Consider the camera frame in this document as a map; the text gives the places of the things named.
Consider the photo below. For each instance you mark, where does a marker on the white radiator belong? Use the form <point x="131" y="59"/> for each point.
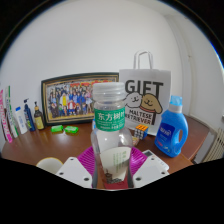
<point x="215" y="146"/>

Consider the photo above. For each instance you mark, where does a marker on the tall pink box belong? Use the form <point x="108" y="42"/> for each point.
<point x="5" y="120"/>

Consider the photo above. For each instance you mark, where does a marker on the dark brown pump bottle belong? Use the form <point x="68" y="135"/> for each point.
<point x="39" y="120"/>

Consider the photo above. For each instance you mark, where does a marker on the dark blue pump bottle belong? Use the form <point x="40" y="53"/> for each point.
<point x="29" y="116"/>

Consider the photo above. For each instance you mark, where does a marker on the white bottle with blue cap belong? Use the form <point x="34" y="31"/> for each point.
<point x="21" y="121"/>

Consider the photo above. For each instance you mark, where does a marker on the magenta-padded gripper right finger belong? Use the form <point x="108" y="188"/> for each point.
<point x="150" y="170"/>

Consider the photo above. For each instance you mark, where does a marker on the tall white and green box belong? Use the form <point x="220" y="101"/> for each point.
<point x="11" y="115"/>

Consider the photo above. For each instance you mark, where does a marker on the blue detergent bottle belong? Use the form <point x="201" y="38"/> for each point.
<point x="168" y="131"/>

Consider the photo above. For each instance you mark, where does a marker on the small green box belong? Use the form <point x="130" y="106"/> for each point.
<point x="71" y="129"/>
<point x="57" y="128"/>

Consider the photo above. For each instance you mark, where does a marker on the white paper gift bag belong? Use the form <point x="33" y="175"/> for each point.
<point x="148" y="85"/>

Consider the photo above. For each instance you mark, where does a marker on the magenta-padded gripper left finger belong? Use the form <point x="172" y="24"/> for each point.
<point x="75" y="171"/>

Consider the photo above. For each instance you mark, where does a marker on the brown wooden side cabinet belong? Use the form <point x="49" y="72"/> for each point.
<point x="196" y="133"/>

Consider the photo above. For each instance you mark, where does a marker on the framed group photo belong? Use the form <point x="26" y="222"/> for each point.
<point x="71" y="98"/>

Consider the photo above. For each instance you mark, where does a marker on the clear green-labelled drink bottle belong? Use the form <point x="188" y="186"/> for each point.
<point x="110" y="140"/>

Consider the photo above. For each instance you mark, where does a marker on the small snack packet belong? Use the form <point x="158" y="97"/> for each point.
<point x="135" y="140"/>

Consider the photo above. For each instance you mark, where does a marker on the colourful puzzle cube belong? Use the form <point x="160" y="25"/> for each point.
<point x="141" y="131"/>

